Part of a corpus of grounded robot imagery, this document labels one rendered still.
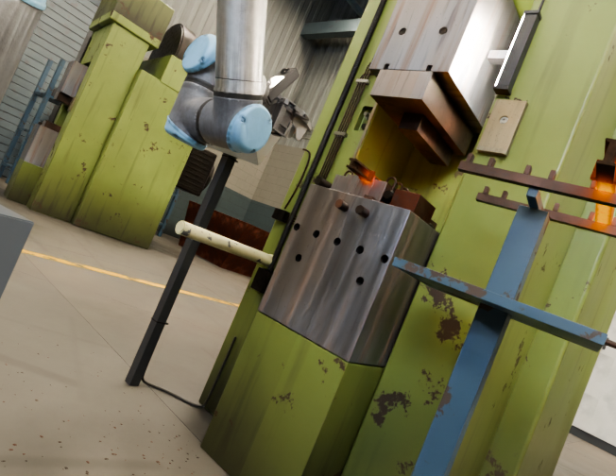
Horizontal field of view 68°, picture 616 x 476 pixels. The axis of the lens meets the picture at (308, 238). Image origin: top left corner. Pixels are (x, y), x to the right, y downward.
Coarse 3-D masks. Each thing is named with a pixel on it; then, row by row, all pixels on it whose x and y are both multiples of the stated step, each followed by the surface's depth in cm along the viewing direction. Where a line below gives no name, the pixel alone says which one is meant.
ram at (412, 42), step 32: (416, 0) 153; (448, 0) 145; (480, 0) 140; (512, 0) 155; (416, 32) 149; (448, 32) 142; (480, 32) 145; (512, 32) 162; (384, 64) 153; (416, 64) 145; (448, 64) 138; (480, 64) 151; (480, 96) 157; (480, 128) 167
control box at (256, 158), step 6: (270, 138) 163; (276, 138) 167; (270, 144) 165; (222, 150) 165; (228, 150) 164; (264, 150) 162; (234, 156) 164; (240, 156) 163; (246, 156) 161; (252, 156) 160; (258, 156) 159; (264, 156) 163; (252, 162) 162; (258, 162) 161
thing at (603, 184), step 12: (612, 144) 72; (612, 156) 71; (600, 168) 74; (612, 168) 72; (600, 180) 78; (612, 180) 76; (612, 192) 83; (600, 204) 92; (600, 216) 98; (612, 216) 101
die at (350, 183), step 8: (336, 176) 152; (344, 176) 150; (352, 176) 148; (336, 184) 151; (344, 184) 149; (352, 184) 147; (360, 184) 145; (368, 184) 143; (376, 184) 141; (384, 184) 140; (344, 192) 148; (352, 192) 146; (360, 192) 144; (368, 192) 142; (376, 192) 141; (384, 192) 139; (384, 200) 141; (432, 224) 168
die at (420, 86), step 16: (384, 80) 151; (400, 80) 147; (416, 80) 144; (432, 80) 142; (384, 96) 150; (400, 96) 146; (416, 96) 142; (432, 96) 144; (448, 96) 152; (400, 112) 157; (416, 112) 152; (432, 112) 147; (448, 112) 154; (448, 128) 158; (464, 128) 166; (448, 144) 168; (464, 144) 170
